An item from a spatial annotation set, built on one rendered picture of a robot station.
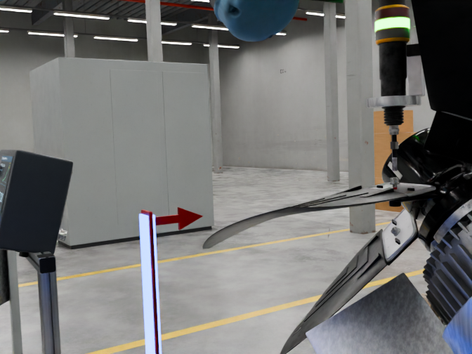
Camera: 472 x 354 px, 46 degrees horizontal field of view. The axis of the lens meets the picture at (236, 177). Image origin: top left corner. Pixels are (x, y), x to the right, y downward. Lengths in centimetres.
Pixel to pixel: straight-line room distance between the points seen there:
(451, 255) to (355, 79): 634
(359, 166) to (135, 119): 283
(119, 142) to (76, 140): 54
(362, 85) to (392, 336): 631
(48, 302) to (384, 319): 63
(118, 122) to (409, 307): 635
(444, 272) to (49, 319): 72
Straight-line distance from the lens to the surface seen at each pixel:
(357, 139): 695
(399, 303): 73
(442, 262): 71
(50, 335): 112
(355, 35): 705
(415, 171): 79
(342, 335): 73
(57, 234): 114
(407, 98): 73
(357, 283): 85
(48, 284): 111
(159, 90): 720
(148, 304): 59
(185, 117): 733
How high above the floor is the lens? 126
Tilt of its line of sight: 4 degrees down
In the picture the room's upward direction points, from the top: 2 degrees counter-clockwise
